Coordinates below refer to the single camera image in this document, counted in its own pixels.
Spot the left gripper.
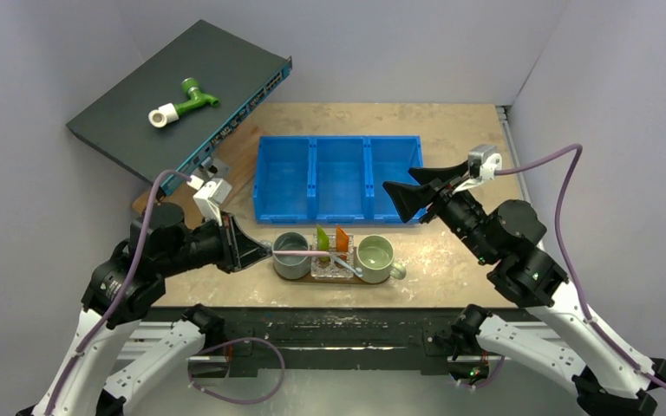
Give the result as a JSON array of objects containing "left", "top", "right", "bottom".
[{"left": 160, "top": 209, "right": 272, "bottom": 275}]

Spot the pink toothbrush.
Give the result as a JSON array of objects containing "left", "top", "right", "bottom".
[{"left": 272, "top": 250, "right": 332, "bottom": 257}]

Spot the grey mug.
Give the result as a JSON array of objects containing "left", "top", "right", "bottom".
[{"left": 272, "top": 231, "right": 311, "bottom": 280}]

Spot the clear plastic blister pack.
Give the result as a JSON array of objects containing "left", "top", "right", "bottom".
[{"left": 310, "top": 236, "right": 356, "bottom": 278}]

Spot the light green mug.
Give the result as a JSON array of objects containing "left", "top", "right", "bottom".
[{"left": 356, "top": 235, "right": 407, "bottom": 284}]

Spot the green toothpaste tube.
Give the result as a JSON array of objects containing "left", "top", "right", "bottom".
[{"left": 317, "top": 224, "right": 330, "bottom": 264}]

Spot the blue divided plastic bin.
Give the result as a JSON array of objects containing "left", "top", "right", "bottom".
[{"left": 252, "top": 135, "right": 423, "bottom": 225}]

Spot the white toothbrush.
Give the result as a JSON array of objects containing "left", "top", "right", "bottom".
[{"left": 332, "top": 256, "right": 362, "bottom": 277}]

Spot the brown oval wooden tray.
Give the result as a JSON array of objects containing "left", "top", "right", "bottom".
[{"left": 276, "top": 272, "right": 389, "bottom": 286}]

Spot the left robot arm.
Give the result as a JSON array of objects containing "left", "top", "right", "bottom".
[{"left": 20, "top": 203, "right": 271, "bottom": 415}]

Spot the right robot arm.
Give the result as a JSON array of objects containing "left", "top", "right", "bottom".
[{"left": 383, "top": 157, "right": 666, "bottom": 415}]

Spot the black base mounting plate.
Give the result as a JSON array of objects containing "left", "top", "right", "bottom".
[{"left": 154, "top": 307, "right": 558, "bottom": 379}]

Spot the green white pipe fitting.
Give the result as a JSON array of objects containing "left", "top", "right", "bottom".
[{"left": 147, "top": 78, "right": 219, "bottom": 128}]

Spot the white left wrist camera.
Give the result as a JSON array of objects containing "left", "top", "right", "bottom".
[{"left": 186, "top": 175, "right": 232, "bottom": 224}]

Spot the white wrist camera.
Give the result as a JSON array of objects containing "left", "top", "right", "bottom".
[
  {"left": 186, "top": 175, "right": 232, "bottom": 224},
  {"left": 455, "top": 145, "right": 502, "bottom": 192}
]

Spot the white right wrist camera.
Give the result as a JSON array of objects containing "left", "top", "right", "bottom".
[{"left": 455, "top": 145, "right": 502, "bottom": 192}]

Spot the metal bracket on board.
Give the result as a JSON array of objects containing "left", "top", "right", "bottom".
[{"left": 196, "top": 156, "right": 231, "bottom": 181}]

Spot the dark network switch box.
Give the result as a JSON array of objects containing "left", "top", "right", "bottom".
[{"left": 66, "top": 20, "right": 292, "bottom": 195}]

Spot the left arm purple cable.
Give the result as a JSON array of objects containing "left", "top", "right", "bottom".
[{"left": 42, "top": 169, "right": 286, "bottom": 416}]

